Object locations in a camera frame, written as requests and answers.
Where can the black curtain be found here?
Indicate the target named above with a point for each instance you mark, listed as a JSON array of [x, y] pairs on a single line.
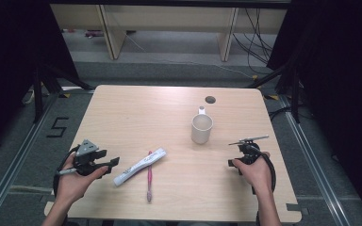
[[12, 62], [342, 78]]

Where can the pink toothbrush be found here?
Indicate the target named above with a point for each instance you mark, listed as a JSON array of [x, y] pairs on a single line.
[[149, 185]]

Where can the grey tape piece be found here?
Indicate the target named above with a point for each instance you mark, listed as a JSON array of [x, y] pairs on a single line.
[[295, 207], [45, 198]]

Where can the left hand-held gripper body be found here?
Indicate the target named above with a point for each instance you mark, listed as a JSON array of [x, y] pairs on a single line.
[[86, 150]]

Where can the white toothpaste tube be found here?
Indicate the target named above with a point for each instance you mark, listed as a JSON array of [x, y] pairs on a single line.
[[139, 165]]

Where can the aluminium floor rail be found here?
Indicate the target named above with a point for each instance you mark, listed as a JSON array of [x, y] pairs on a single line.
[[314, 163], [19, 157]]

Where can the round dark table grommet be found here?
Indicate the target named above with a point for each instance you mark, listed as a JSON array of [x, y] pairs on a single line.
[[210, 100]]

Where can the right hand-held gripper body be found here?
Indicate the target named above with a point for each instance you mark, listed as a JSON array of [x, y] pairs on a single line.
[[250, 152]]

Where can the light wooden desk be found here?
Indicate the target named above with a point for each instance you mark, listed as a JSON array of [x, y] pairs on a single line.
[[169, 19]]

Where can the black metal stand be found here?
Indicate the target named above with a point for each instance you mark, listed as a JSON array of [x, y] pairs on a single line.
[[38, 94], [295, 94]]

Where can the person's left hand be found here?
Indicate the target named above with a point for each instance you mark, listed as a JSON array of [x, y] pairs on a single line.
[[72, 183]]

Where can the white cup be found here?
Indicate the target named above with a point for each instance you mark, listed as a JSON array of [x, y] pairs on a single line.
[[201, 135]]

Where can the person's right hand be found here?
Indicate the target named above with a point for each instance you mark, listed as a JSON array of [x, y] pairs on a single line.
[[257, 174]]

